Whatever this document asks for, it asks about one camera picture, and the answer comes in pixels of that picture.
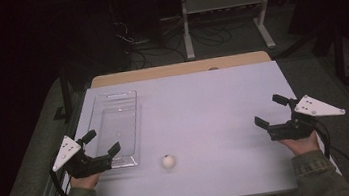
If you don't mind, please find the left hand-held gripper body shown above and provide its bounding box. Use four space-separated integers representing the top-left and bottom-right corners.
48 129 114 182

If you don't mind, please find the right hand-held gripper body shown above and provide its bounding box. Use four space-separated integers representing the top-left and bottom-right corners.
262 89 349 144

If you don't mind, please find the clear plastic tray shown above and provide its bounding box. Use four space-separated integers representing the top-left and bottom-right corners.
83 88 148 174

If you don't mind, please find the white ball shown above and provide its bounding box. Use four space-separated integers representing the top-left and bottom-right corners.
160 153 178 171

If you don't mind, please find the person's left hand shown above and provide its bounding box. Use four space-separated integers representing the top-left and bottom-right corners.
68 172 103 193

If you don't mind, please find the person's right hand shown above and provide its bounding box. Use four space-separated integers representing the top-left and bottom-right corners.
278 130 322 159

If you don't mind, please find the black metal stand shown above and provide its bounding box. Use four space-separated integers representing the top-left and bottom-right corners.
328 20 349 86
47 65 78 125

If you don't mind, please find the white table cover board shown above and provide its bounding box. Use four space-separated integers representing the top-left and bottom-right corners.
38 53 345 196

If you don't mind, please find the wooden table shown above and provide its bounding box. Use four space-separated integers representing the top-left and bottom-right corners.
88 49 273 89

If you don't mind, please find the left hand-held gripper black cable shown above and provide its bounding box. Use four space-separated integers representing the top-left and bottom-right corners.
48 162 75 196

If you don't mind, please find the bundle of floor cables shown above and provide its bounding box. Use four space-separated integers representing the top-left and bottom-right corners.
112 3 249 73

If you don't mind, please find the white metal desk frame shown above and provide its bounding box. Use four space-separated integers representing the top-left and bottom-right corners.
166 0 283 63

